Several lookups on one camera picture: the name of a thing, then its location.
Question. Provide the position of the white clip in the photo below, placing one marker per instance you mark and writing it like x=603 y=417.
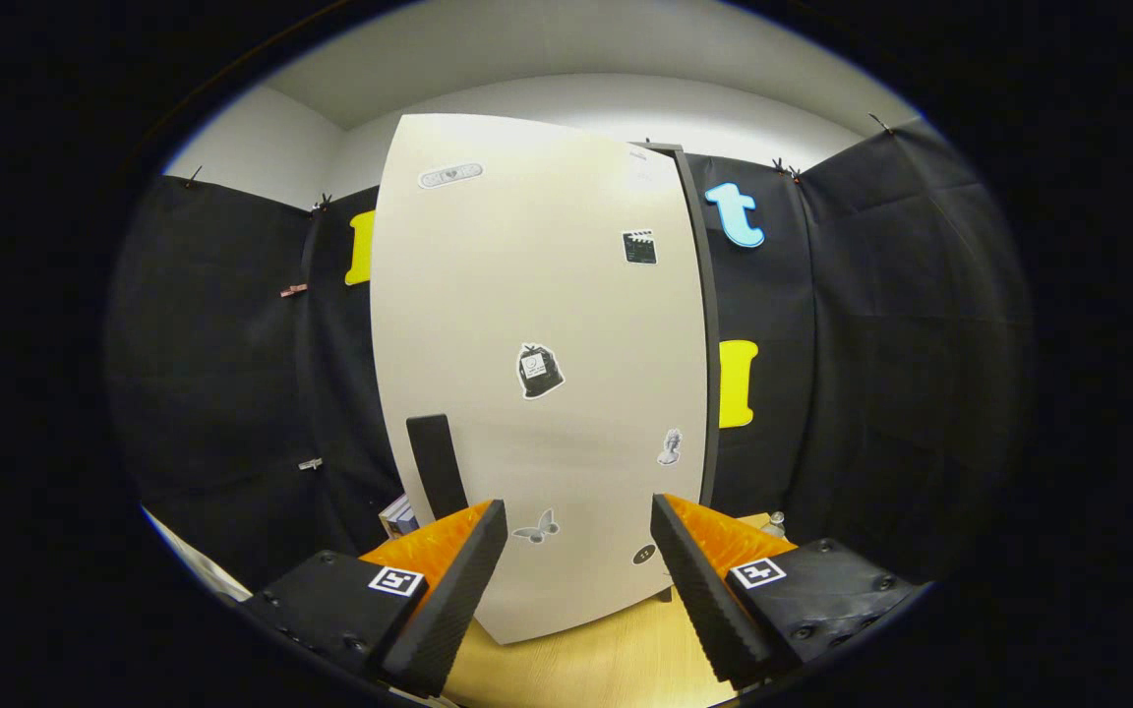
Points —
x=310 y=463

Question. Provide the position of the green bottle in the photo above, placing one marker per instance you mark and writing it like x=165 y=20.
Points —
x=776 y=525

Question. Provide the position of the grey shoe cabinet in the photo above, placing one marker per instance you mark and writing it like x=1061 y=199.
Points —
x=713 y=324

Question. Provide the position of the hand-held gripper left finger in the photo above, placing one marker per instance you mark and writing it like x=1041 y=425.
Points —
x=458 y=615

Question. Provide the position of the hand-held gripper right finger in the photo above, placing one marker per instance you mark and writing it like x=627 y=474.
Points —
x=704 y=610

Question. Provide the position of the pink clip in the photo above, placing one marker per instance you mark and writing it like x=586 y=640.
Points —
x=294 y=290

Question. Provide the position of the black backdrop cloth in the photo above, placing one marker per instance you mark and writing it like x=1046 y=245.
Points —
x=881 y=344

